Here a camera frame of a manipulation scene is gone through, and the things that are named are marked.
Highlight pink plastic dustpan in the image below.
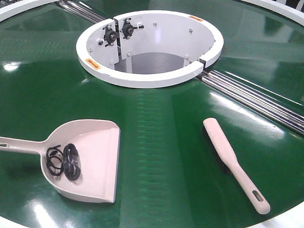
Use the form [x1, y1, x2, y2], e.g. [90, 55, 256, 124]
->
[0, 119, 120, 203]

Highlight pink hand brush black bristles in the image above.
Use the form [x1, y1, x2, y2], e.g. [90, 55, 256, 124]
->
[203, 118, 271, 215]

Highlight black cable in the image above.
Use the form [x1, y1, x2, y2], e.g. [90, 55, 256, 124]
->
[46, 143, 82, 181]

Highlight green conveyor belt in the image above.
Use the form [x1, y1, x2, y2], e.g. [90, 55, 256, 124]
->
[0, 4, 304, 228]

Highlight orange warning sticker front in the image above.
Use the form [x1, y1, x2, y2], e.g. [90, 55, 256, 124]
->
[86, 58, 101, 70]

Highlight orange warning sticker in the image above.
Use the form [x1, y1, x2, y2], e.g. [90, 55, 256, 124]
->
[189, 15, 204, 22]
[86, 58, 101, 70]

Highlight black bearing left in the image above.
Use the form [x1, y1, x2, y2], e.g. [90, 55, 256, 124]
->
[103, 25, 116, 46]

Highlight black bearing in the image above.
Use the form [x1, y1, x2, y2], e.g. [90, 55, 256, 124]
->
[122, 18, 144, 39]
[103, 25, 116, 46]

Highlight black bearing right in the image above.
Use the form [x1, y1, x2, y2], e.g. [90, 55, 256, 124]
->
[122, 18, 144, 39]

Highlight orange warning sticker rear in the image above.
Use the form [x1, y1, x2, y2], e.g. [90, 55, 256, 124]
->
[189, 15, 204, 22]

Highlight steel rollers upper left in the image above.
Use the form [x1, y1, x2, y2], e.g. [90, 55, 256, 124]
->
[57, 0, 106, 23]

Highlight steel rollers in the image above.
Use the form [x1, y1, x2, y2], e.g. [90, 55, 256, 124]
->
[57, 0, 106, 23]
[197, 70, 304, 136]

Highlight steel rollers right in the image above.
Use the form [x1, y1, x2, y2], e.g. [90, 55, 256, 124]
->
[197, 70, 304, 136]

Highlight white outer rim right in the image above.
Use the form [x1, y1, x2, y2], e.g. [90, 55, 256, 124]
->
[244, 0, 304, 25]

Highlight white rim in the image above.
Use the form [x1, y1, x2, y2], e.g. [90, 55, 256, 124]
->
[244, 0, 304, 25]
[0, 0, 55, 21]

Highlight white outer rim left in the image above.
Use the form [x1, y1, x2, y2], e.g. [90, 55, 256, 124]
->
[0, 0, 55, 21]

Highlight white central conveyor ring housing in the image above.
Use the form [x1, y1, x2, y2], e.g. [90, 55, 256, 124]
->
[76, 10, 224, 88]

